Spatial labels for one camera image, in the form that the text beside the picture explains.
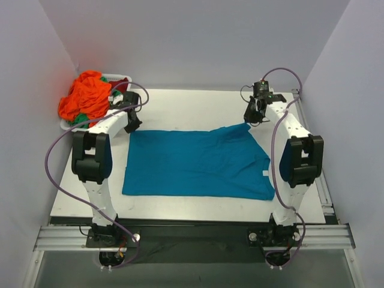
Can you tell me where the blue t shirt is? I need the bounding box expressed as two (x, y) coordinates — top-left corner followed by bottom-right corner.
(122, 123), (275, 201)

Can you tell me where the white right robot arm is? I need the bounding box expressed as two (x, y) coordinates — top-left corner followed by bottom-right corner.
(244, 80), (324, 245)

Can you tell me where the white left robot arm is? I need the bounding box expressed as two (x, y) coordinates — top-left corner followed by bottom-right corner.
(71, 91), (142, 247)

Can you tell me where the dark red t shirt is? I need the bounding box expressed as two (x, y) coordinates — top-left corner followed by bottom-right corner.
(109, 77), (130, 93)

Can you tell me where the green t shirt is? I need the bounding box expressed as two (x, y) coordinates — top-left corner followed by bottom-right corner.
(67, 76), (125, 127)

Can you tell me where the white plastic basket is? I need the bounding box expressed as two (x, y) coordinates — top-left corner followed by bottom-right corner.
(59, 72), (133, 133)

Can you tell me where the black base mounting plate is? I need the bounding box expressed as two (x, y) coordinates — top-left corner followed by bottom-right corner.
(86, 219), (301, 266)

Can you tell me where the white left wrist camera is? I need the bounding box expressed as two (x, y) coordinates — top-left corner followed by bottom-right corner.
(108, 91), (124, 104)

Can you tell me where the aluminium frame rail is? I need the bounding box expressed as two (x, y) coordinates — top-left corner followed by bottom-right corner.
(292, 88), (358, 288)

